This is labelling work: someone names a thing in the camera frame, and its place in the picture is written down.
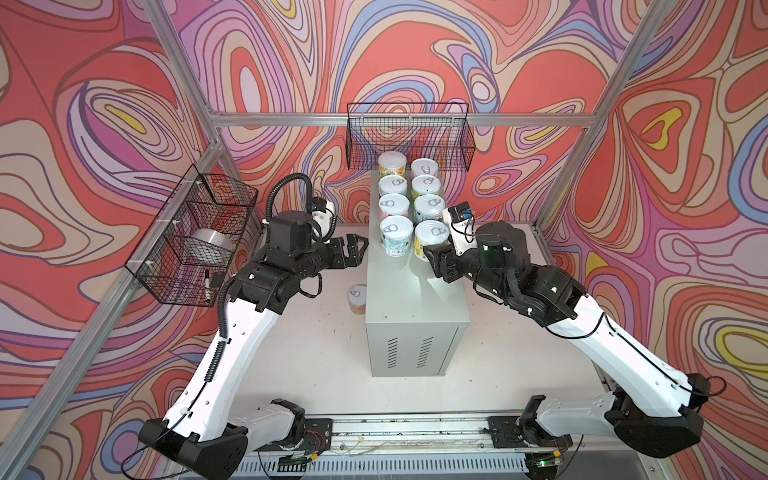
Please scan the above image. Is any black wire basket left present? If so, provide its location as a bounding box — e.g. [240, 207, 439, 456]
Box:
[125, 166, 258, 307]

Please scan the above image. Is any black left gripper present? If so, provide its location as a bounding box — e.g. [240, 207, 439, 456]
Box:
[291, 233, 368, 283]

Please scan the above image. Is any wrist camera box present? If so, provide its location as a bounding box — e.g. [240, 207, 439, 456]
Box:
[443, 202, 475, 243]
[267, 211, 316, 253]

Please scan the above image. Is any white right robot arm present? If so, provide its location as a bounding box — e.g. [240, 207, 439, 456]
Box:
[424, 221, 713, 458]

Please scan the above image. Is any pink label can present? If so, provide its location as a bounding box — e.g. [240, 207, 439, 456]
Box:
[410, 158, 439, 177]

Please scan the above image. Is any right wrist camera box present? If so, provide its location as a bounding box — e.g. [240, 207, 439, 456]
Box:
[443, 202, 475, 243]

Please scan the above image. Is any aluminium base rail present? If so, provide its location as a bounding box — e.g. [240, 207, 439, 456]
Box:
[235, 411, 587, 479]

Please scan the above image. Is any aluminium frame post left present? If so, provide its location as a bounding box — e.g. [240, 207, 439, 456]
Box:
[140, 0, 265, 232]

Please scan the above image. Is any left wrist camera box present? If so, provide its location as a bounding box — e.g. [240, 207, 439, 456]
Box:
[267, 211, 316, 253]

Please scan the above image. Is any green label can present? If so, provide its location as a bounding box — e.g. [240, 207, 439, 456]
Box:
[377, 151, 407, 176]

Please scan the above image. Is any aluminium frame post right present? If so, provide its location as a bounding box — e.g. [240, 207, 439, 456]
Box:
[532, 0, 675, 233]

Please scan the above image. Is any black wire basket back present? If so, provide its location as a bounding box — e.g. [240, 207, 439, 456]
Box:
[345, 100, 476, 172]

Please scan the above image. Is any brown label can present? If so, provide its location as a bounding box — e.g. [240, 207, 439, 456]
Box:
[378, 174, 408, 196]

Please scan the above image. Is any grey metal cabinet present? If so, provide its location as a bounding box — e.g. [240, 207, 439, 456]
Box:
[365, 171, 470, 377]

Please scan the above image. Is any aluminium frame post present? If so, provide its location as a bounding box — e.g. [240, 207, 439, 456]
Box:
[532, 0, 675, 233]
[140, 0, 265, 232]

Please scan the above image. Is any black wire basket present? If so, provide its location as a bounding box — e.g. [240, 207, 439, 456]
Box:
[345, 100, 476, 172]
[125, 166, 258, 307]

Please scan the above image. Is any aluminium frame crossbar back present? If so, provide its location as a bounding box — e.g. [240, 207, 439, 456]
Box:
[209, 113, 597, 128]

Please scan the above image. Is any silver tape roll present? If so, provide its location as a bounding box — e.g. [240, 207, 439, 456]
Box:
[192, 228, 235, 256]

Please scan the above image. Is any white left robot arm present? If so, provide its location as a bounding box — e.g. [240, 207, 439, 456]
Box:
[138, 234, 369, 479]

